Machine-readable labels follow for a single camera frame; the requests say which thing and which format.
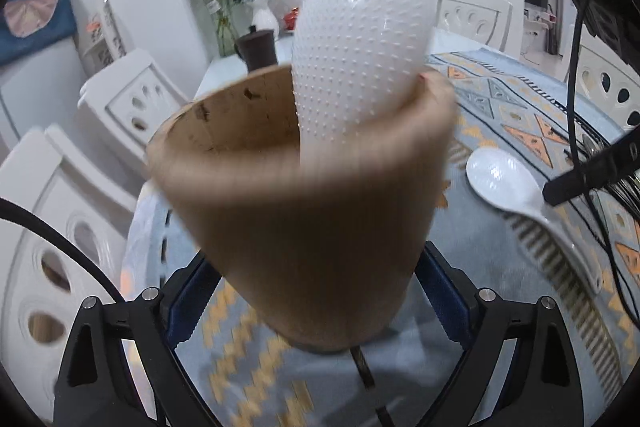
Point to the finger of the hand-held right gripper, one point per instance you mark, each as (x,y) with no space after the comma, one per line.
(585,179)

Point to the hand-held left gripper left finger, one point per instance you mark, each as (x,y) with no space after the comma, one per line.
(182,312)

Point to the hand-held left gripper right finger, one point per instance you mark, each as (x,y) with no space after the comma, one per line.
(447,302)

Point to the white dotted rice paddle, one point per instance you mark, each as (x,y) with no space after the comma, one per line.
(495,179)
(360,47)

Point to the wooden utensil holder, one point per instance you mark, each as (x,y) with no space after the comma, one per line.
(300,232)

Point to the white dining chair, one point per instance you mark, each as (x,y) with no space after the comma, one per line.
(450,14)
(45,207)
(595,67)
(125,107)

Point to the pale floral tablecloth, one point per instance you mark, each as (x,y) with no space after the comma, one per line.
(145,247)

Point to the blue patterned table runner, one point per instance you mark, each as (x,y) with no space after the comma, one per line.
(280,387)

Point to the dark brown lidded pitcher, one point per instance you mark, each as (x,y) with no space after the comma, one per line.
(257,52)

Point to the white ornate shelf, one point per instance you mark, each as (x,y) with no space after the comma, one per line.
(107,42)

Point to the silver refrigerator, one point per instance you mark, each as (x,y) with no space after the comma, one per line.
(35,72)

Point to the red lidded tea cup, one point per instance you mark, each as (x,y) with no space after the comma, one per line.
(291,19)

